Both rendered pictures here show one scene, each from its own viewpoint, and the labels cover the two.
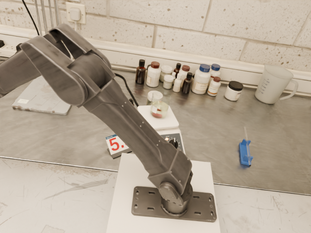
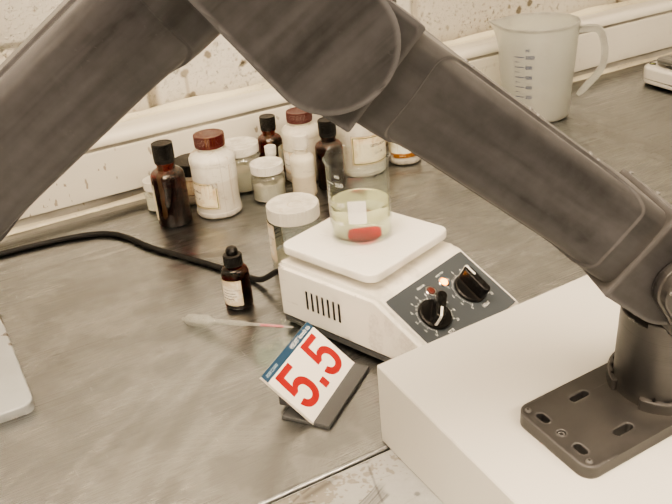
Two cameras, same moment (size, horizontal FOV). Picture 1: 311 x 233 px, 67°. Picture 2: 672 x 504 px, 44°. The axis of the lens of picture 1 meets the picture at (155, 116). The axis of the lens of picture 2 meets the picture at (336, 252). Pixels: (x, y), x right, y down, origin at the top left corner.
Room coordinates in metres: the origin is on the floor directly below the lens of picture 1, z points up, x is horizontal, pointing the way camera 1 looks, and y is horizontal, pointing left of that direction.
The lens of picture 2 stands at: (-0.03, 0.30, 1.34)
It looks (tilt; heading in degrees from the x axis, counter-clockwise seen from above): 27 degrees down; 337
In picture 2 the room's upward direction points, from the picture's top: 5 degrees counter-clockwise
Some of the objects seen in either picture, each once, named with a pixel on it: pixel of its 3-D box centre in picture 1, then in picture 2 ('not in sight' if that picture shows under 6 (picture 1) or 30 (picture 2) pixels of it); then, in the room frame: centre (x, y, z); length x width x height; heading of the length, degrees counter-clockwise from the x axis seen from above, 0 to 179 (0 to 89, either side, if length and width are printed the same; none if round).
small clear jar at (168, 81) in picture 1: (168, 82); (268, 180); (0.97, -0.03, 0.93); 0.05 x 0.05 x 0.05
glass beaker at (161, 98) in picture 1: (159, 104); (357, 196); (0.64, -0.01, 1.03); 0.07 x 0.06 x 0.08; 11
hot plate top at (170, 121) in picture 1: (157, 116); (364, 240); (0.63, -0.01, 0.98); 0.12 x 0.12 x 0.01; 23
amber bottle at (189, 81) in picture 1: (187, 82); (329, 153); (0.96, -0.12, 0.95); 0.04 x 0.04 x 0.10
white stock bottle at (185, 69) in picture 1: (183, 76); (302, 144); (1.01, -0.10, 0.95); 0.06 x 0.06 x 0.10
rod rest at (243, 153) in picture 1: (246, 151); not in sight; (0.61, -0.34, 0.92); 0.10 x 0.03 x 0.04; 174
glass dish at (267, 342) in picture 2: not in sight; (281, 343); (0.61, 0.10, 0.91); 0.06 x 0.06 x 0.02
